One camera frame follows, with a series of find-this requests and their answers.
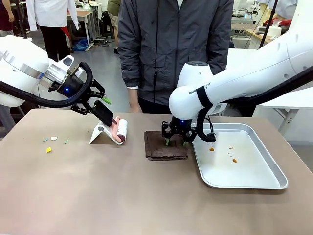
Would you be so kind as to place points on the pink lint roller black grip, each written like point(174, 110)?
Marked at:
point(121, 129)

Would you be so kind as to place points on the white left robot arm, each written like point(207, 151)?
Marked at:
point(22, 63)

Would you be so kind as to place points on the black tripod pole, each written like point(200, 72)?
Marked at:
point(268, 24)

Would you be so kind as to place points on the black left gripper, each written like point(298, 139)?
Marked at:
point(72, 86)

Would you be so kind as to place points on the person right forearm grey sleeve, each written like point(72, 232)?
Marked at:
point(128, 61)

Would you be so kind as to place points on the person right hand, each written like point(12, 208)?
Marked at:
point(134, 100)

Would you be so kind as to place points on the brown cleaning cloth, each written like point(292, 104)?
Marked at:
point(156, 149)

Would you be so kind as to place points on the silver metal tray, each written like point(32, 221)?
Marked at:
point(244, 171)

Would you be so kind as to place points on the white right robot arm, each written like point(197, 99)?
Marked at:
point(244, 76)

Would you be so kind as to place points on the grey jacket person torso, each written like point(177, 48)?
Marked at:
point(168, 44)

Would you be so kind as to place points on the person left forearm grey sleeve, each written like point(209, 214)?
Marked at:
point(218, 49)

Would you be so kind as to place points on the blue plastic bag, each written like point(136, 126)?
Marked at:
point(80, 45)

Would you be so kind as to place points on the wooden background desk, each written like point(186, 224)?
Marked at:
point(84, 14)

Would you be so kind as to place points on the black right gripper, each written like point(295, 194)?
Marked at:
point(181, 126)

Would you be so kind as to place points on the yellow paper scrap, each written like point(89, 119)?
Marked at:
point(49, 149)

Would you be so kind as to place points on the bystander in olive shorts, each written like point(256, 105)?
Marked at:
point(114, 17)

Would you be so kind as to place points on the white side table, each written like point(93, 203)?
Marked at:
point(283, 100)

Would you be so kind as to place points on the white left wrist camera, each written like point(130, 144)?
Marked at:
point(66, 62)

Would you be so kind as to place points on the bystander in white shirt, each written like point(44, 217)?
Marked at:
point(52, 22)

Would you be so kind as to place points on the bystander in maroon top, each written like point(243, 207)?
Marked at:
point(6, 17)

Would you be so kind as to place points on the white paper scrap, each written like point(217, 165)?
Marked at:
point(54, 138)

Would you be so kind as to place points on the white folding stand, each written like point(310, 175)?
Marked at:
point(97, 133)

